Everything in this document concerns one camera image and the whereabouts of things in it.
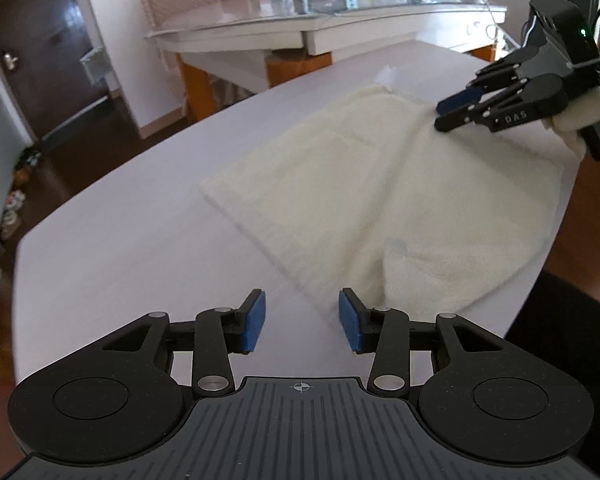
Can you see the cluster of small bottles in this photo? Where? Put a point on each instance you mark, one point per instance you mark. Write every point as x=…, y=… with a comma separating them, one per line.
x=20, y=175

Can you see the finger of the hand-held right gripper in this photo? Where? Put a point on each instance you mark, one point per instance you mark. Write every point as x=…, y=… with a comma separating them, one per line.
x=457, y=100
x=460, y=120

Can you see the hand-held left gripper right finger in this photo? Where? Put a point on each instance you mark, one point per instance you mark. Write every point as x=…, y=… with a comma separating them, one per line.
x=349, y=320

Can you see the white desk with glass top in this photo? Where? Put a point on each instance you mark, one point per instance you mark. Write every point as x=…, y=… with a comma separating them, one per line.
x=260, y=15

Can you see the clear plastic holder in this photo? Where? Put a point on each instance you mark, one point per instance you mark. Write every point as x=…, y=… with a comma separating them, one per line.
x=92, y=65

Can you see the dark brown door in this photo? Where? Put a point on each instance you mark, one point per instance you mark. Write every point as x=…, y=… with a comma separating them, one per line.
x=45, y=35

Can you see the white low cabinet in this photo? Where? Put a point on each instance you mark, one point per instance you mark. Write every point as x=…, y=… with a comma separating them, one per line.
x=0, y=160

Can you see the person's right hand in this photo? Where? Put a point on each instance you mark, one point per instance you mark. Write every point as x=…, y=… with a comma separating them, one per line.
x=585, y=115

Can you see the cream towel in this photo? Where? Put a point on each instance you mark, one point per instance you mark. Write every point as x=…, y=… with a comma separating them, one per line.
x=380, y=185

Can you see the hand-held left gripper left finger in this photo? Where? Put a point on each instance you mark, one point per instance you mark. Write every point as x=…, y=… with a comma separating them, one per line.
x=256, y=320

